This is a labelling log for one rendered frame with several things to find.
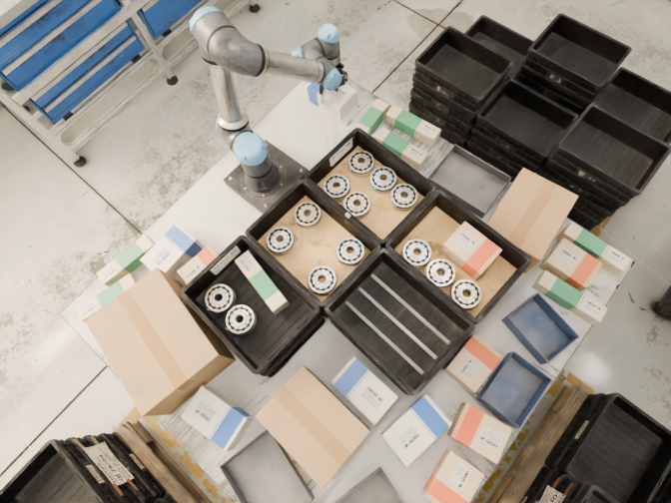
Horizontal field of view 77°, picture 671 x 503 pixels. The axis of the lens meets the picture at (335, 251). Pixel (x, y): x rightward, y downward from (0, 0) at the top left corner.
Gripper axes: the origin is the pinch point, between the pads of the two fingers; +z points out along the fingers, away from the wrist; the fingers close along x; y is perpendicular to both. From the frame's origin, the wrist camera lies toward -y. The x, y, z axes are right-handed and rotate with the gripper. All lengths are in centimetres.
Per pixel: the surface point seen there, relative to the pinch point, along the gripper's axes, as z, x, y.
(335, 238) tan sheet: -7, -54, 48
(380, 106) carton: 0.2, 7.5, 22.1
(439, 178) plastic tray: 6, -3, 62
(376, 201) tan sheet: -7, -33, 51
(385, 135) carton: 0.2, -3.0, 32.8
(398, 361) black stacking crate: -7, -75, 93
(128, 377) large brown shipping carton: -14, -136, 28
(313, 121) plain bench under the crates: 6.2, -13.4, -0.3
